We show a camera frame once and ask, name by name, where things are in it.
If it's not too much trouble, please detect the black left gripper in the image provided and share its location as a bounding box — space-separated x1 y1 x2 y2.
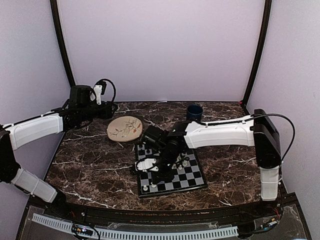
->
79 100 118 122

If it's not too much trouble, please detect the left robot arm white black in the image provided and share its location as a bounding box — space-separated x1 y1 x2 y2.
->
0 100 118 218

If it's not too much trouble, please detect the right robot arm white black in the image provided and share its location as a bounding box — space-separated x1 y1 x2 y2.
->
155 109 282 217

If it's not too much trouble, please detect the small green circuit board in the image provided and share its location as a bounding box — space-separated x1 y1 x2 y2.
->
71 225 93 236

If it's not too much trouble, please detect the black and white chessboard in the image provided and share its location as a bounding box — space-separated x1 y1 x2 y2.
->
137 149 208 198

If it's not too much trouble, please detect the cream plate with bird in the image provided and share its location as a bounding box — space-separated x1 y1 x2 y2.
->
107 116 143 143

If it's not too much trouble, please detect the blue enamel mug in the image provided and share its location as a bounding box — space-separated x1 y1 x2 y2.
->
186 104 203 121

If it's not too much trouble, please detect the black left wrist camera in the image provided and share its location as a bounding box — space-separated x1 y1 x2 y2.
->
69 85 92 107

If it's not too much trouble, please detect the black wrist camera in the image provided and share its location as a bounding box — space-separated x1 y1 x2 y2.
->
69 85 92 107
141 125 167 150

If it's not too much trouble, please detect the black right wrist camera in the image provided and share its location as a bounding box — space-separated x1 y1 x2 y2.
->
141 125 167 150

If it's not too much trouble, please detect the black front rail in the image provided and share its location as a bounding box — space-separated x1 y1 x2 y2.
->
62 203 267 225

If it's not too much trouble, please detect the white slotted cable duct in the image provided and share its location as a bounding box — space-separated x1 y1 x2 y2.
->
31 213 239 240

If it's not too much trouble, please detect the black left frame post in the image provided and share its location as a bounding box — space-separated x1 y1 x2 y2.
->
49 0 76 87

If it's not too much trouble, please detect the black frame post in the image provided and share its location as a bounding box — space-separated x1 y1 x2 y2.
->
49 0 76 87
241 0 272 108

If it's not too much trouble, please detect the black right frame post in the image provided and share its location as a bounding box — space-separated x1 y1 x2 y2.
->
241 0 272 108

